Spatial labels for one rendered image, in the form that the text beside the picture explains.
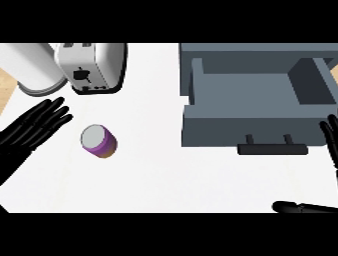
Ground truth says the grey drawer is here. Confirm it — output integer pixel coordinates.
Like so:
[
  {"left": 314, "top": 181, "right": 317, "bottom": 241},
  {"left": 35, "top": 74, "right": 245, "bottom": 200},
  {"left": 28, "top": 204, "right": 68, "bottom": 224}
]
[{"left": 180, "top": 57, "right": 338, "bottom": 148}]

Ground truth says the purple can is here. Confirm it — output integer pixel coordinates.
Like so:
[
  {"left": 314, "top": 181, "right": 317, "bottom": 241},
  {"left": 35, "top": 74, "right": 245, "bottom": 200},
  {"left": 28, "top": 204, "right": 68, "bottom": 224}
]
[{"left": 79, "top": 123, "right": 119, "bottom": 159}]

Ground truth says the grey cabinet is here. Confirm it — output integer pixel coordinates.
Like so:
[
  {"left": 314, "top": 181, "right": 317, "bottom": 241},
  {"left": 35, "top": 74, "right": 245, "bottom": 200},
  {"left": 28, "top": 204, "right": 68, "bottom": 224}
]
[{"left": 178, "top": 43, "right": 338, "bottom": 98}]

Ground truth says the white cylindrical appliance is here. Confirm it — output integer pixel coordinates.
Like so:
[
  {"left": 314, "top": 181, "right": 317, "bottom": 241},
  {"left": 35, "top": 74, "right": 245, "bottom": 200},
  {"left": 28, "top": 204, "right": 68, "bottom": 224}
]
[{"left": 0, "top": 43, "right": 69, "bottom": 98}]

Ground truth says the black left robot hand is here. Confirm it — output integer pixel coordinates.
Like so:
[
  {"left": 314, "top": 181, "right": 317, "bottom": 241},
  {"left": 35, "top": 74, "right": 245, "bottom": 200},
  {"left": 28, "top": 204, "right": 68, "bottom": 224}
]
[{"left": 0, "top": 96, "right": 75, "bottom": 214}]

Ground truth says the black drawer handle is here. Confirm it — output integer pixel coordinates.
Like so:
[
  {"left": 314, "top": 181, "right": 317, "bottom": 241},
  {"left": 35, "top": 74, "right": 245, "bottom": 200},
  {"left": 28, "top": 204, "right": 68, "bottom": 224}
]
[{"left": 236, "top": 133, "right": 310, "bottom": 156}]

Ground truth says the white toaster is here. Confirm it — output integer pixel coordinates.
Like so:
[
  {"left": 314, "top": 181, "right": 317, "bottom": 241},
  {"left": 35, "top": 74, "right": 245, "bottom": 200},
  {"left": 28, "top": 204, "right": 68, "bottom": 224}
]
[{"left": 53, "top": 43, "right": 130, "bottom": 96}]

